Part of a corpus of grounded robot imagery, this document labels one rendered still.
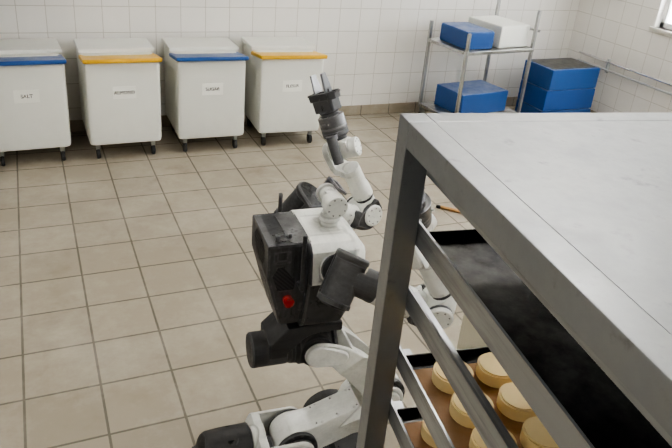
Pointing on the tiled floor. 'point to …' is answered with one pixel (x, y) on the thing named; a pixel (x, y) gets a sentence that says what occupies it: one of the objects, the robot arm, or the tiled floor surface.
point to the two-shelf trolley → (466, 65)
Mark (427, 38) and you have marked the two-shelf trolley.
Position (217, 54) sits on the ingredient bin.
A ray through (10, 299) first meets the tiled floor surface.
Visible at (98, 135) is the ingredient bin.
